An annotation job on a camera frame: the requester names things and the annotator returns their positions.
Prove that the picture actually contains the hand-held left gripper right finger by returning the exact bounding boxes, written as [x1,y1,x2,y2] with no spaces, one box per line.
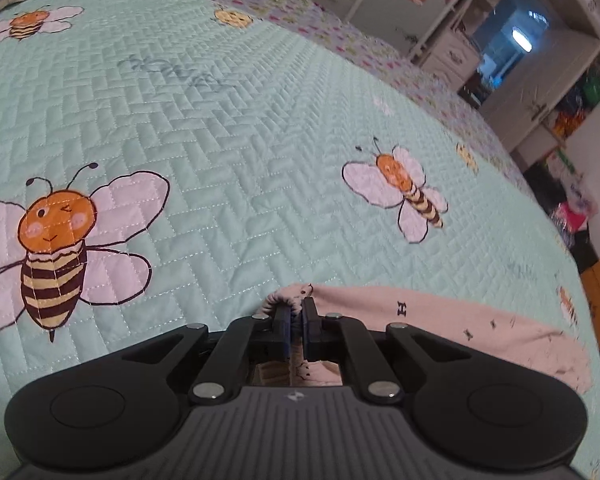
[300,297,473,403]

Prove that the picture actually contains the black chair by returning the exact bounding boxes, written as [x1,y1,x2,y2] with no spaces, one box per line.
[522,160,591,271]

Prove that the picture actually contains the mint quilted bee blanket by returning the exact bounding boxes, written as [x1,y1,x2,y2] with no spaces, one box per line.
[0,0,600,480]

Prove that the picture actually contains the white door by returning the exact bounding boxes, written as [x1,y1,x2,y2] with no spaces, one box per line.
[480,30,600,148]

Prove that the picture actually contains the beige smiley print pants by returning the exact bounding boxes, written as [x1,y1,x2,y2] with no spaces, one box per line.
[250,282,593,396]

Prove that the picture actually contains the pink plastic bag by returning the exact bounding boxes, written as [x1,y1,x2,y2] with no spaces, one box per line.
[550,180,593,246]

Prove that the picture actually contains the colourful hanging bags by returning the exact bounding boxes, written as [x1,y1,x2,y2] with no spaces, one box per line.
[552,67,600,141]

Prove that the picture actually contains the white drawer cabinet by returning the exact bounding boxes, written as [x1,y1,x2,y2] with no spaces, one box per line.
[420,27,483,91]

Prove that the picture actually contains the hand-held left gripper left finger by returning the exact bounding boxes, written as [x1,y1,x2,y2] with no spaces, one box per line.
[121,297,293,406]

